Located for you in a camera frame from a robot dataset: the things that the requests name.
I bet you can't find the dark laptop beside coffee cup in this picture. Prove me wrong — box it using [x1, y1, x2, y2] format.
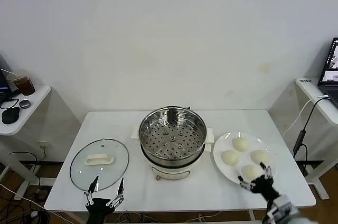
[0, 54, 19, 103]

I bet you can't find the black cable with adapter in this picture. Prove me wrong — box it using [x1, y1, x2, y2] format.
[292, 96, 330, 176]

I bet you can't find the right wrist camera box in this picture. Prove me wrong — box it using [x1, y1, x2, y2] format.
[265, 202, 285, 221]

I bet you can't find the white steamed baozi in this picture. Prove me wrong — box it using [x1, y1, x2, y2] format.
[250, 150, 270, 166]
[241, 164, 261, 181]
[221, 150, 240, 166]
[231, 137, 250, 153]

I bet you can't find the white side table with cables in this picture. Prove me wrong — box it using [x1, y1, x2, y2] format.
[268, 76, 338, 200]

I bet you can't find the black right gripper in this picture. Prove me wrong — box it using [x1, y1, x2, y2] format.
[236, 162, 280, 201]

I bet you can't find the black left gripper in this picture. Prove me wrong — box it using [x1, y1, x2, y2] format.
[83, 175, 125, 224]

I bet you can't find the white laptop cable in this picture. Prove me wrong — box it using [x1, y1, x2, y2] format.
[283, 94, 330, 137]

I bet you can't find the white round plate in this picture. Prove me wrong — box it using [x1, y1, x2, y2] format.
[212, 131, 278, 188]

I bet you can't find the glass lid with cream handle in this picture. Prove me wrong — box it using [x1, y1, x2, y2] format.
[69, 138, 129, 192]

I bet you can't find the cream electric cooker base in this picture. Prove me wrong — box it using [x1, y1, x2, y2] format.
[139, 142, 212, 182]

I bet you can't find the black computer mouse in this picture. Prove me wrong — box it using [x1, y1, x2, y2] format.
[1, 107, 21, 124]

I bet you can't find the white side table with cup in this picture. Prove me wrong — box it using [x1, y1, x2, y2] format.
[0, 84, 80, 201]

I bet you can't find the plastic cup of iced coffee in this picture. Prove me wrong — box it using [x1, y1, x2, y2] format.
[6, 69, 36, 96]

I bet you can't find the black floor cable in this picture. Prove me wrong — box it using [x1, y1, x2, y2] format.
[10, 151, 41, 190]

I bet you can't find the dark laptop with plugged cables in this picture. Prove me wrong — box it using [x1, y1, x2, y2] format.
[317, 36, 338, 95]

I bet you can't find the thin black desk cable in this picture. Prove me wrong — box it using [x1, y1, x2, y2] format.
[0, 97, 21, 110]

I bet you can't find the stainless steel steamer basket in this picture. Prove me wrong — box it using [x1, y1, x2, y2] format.
[131, 106, 215, 165]

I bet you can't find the white drinking straw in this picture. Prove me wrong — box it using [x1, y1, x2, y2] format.
[0, 68, 21, 77]

